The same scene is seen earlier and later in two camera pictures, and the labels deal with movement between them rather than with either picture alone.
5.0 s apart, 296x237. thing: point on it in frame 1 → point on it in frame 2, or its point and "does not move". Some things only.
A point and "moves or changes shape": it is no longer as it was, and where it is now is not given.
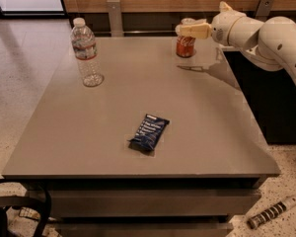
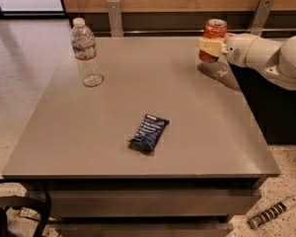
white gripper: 223,27 → 236,50
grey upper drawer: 152,202 does not move
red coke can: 185,46 moves or changes shape
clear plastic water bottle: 84,42 does not move
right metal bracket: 264,8 does not move
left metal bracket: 115,20 does not move
